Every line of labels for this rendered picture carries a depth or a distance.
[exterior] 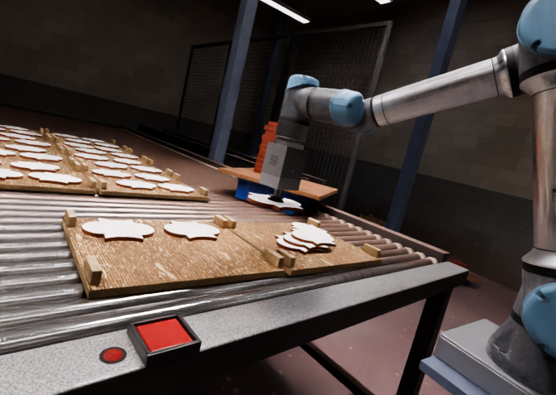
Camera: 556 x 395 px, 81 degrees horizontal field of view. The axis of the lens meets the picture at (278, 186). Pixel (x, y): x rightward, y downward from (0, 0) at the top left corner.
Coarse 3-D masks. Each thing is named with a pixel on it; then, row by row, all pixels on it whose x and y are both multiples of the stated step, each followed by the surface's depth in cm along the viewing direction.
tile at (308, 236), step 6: (294, 234) 97; (300, 234) 99; (306, 234) 101; (312, 234) 102; (318, 234) 104; (324, 234) 106; (300, 240) 95; (306, 240) 95; (312, 240) 96; (318, 240) 97; (324, 240) 99; (330, 240) 100; (318, 246) 94
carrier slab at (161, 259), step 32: (64, 224) 73; (160, 224) 87; (96, 256) 61; (128, 256) 65; (160, 256) 68; (192, 256) 72; (224, 256) 76; (256, 256) 81; (96, 288) 51; (128, 288) 54; (160, 288) 58
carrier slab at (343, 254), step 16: (240, 224) 105; (256, 224) 110; (272, 224) 115; (288, 224) 120; (256, 240) 93; (272, 240) 97; (336, 240) 114; (304, 256) 90; (320, 256) 93; (336, 256) 96; (352, 256) 100; (368, 256) 104; (288, 272) 78; (304, 272) 81
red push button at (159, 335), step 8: (168, 320) 48; (176, 320) 49; (144, 328) 46; (152, 328) 46; (160, 328) 46; (168, 328) 47; (176, 328) 47; (144, 336) 44; (152, 336) 44; (160, 336) 45; (168, 336) 45; (176, 336) 45; (184, 336) 46; (152, 344) 43; (160, 344) 43; (168, 344) 43; (176, 344) 44
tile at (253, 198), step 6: (252, 198) 77; (258, 198) 79; (264, 198) 81; (258, 204) 76; (264, 204) 76; (270, 204) 76; (276, 204) 77; (282, 204) 79; (288, 204) 81; (294, 204) 83; (294, 210) 79; (300, 210) 79
